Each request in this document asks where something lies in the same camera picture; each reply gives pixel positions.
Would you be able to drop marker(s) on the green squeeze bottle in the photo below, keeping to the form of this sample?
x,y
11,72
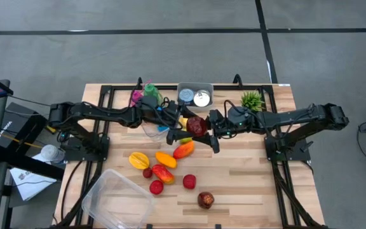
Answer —
x,y
151,90

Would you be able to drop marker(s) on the yellow starfruit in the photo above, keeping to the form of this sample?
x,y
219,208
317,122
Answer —
x,y
139,160

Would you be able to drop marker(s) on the black stand with white lettering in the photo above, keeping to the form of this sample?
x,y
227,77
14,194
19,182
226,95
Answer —
x,y
9,127

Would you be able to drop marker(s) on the black aluminium table frame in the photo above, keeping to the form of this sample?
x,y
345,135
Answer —
x,y
275,178

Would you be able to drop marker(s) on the red orange mango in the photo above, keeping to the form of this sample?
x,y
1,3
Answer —
x,y
184,149

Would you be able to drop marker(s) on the white paper sheet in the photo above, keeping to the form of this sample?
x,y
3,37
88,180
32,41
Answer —
x,y
30,187

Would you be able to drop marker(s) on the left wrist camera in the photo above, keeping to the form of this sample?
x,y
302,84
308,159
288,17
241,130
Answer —
x,y
148,101

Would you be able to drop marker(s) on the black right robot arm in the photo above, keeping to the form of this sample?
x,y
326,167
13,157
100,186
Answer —
x,y
297,117

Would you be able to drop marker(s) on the pink squeeze bottle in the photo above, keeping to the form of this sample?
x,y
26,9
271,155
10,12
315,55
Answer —
x,y
135,97

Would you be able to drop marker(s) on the small dark red fruit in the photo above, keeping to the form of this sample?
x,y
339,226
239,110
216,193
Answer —
x,y
147,173

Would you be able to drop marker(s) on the dark red wrinkled fruit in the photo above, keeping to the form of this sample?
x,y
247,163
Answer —
x,y
196,126

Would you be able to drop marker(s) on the red yellow mango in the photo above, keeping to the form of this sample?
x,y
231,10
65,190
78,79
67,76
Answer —
x,y
163,174

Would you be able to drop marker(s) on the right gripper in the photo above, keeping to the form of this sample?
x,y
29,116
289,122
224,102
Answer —
x,y
219,124

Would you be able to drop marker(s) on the green plant in white pot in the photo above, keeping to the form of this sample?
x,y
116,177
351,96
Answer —
x,y
252,100

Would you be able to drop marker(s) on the yellow pear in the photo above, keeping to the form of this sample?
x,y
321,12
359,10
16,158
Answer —
x,y
183,122

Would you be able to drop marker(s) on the blue-lidded tin can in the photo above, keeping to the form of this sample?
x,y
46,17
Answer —
x,y
186,94

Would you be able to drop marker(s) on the large clear plastic container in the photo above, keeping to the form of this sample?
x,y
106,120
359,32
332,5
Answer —
x,y
116,200

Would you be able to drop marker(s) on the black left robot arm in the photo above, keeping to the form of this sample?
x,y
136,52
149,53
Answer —
x,y
106,113

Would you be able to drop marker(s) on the grey plastic bin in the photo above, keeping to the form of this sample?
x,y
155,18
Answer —
x,y
195,85

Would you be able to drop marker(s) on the dark red glossy apple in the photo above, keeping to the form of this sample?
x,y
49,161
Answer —
x,y
205,200

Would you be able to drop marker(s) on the small clear plastic bin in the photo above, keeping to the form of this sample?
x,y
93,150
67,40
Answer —
x,y
152,135

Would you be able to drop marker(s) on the red round fruit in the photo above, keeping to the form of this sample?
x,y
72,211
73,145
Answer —
x,y
189,182
156,187

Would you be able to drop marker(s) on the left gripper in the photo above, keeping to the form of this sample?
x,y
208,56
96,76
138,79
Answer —
x,y
162,118

